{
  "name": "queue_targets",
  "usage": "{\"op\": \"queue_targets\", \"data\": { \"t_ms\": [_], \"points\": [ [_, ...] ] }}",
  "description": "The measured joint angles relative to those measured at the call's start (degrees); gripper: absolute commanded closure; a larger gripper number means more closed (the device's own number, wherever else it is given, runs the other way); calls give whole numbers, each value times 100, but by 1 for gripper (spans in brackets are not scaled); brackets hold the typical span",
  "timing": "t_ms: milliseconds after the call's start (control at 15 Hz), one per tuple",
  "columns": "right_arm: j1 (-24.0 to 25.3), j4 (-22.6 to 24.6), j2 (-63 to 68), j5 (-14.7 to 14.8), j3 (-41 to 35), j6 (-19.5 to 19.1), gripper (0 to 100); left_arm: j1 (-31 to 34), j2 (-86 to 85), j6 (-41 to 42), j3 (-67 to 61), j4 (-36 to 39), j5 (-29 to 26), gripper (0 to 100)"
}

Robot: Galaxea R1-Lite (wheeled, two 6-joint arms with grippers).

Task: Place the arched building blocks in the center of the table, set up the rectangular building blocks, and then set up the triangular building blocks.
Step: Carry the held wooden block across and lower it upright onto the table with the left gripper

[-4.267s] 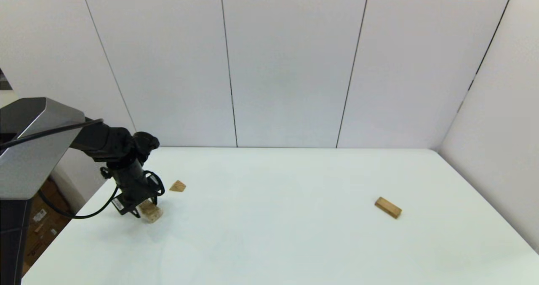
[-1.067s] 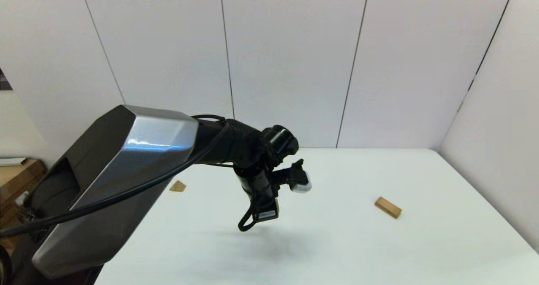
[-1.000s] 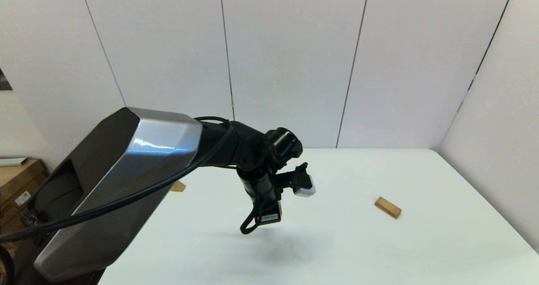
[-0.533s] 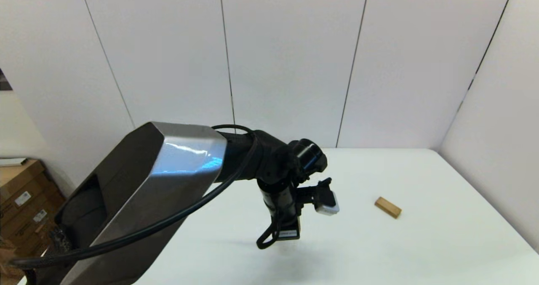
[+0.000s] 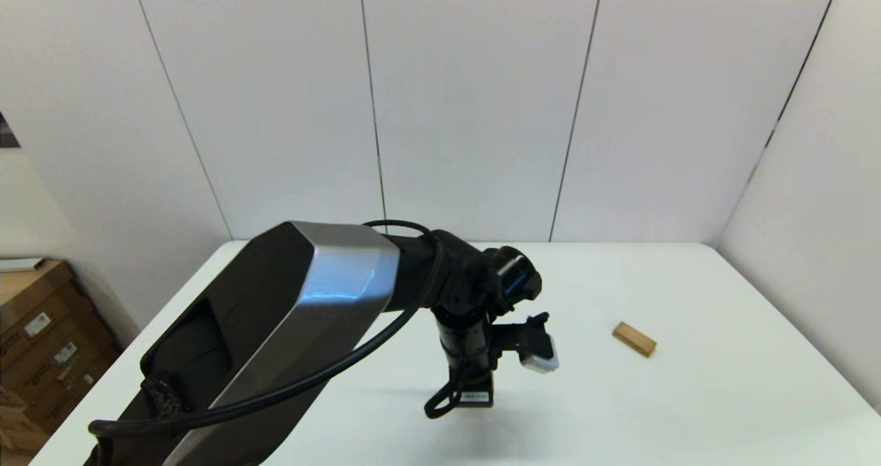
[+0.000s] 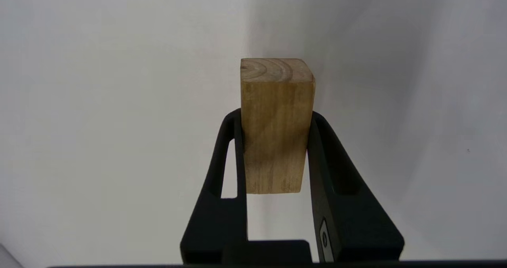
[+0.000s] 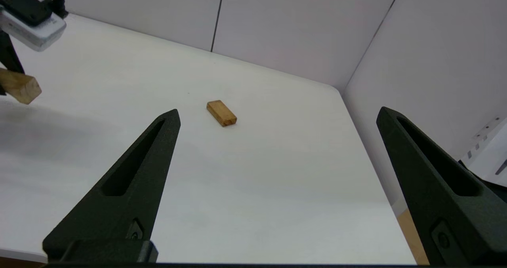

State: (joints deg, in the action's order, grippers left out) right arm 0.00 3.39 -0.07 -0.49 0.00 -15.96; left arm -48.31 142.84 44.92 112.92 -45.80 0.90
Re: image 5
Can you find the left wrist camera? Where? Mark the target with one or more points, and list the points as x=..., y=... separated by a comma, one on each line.
x=537, y=352

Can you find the rectangular wooden building block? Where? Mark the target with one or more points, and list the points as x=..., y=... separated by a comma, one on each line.
x=634, y=339

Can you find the labelled brown cardboard box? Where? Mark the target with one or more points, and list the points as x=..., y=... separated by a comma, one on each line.
x=34, y=369
x=27, y=292
x=69, y=397

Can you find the dark wall board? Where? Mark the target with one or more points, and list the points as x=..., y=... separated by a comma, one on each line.
x=7, y=134

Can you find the plain brown cardboard box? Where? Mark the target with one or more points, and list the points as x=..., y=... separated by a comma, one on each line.
x=17, y=430

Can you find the white flat object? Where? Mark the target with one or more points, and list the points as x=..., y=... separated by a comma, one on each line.
x=20, y=265

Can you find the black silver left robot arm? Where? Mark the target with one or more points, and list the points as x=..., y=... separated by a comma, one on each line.
x=330, y=280

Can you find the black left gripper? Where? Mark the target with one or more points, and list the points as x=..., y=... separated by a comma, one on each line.
x=473, y=376

